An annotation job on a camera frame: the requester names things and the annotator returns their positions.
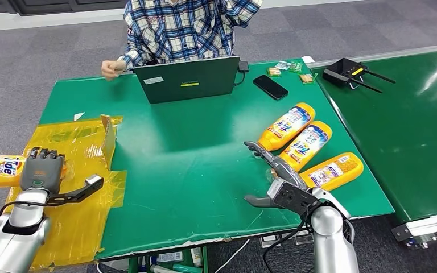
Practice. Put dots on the teal and white bottle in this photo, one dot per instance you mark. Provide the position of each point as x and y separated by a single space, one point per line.
182 269

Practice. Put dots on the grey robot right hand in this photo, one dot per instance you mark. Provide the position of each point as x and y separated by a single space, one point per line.
286 169

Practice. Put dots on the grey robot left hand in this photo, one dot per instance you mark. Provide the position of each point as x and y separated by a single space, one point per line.
41 171

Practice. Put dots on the person's right hand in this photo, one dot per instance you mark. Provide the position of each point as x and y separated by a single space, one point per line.
113 69

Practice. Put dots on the white labelled bottle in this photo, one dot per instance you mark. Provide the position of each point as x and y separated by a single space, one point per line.
170 257

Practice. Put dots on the dark green laptop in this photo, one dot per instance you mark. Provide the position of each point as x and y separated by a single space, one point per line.
188 81

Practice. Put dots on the dark cabinet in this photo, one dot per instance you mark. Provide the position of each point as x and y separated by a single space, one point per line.
52 5

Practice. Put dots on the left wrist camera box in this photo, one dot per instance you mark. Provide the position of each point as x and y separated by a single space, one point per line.
90 184

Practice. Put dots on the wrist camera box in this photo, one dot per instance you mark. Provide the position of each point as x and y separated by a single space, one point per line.
292 197
90 184

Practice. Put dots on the brown cardboard piece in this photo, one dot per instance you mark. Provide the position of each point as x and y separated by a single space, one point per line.
108 141

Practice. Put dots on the black power adapter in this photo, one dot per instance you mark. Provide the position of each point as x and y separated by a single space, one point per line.
243 66

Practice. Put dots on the person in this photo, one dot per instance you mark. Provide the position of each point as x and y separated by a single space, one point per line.
181 30

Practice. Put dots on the white rounded corner piece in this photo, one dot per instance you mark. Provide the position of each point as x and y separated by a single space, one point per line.
308 59

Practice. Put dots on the green conveyor belt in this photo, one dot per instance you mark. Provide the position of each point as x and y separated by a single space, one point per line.
403 135

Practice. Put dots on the black router with antennas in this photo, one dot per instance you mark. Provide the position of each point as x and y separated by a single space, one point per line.
341 71

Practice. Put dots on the black smartphone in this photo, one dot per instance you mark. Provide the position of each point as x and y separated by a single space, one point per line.
270 87

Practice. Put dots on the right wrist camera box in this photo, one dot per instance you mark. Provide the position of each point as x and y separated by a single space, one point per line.
292 197

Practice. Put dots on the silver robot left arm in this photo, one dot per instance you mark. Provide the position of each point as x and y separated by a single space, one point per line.
15 233

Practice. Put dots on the white upright bottle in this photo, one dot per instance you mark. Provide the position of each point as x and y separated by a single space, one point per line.
196 257

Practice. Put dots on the orange detergent bottle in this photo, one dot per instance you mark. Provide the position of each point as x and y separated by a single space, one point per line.
0 169
286 126
335 171
309 145

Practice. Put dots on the orange snack packet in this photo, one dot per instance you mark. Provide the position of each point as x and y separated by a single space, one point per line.
274 72
306 78

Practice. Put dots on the white paper scrap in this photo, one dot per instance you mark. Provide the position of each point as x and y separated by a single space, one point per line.
78 116

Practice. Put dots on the yellow plastic sheet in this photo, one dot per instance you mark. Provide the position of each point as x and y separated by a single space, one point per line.
79 226

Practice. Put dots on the white power strip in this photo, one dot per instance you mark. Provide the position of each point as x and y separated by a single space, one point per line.
271 239

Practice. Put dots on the clear white snack packet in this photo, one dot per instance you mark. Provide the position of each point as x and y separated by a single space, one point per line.
282 65

